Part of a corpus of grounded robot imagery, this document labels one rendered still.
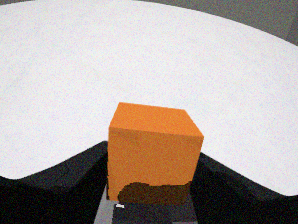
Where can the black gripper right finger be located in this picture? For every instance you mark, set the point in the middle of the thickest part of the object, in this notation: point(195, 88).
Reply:
point(222, 196)

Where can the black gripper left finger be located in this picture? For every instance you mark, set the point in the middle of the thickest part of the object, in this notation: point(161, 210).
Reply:
point(69, 193)

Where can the orange block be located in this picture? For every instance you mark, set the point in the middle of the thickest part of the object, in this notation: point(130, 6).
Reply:
point(152, 155)

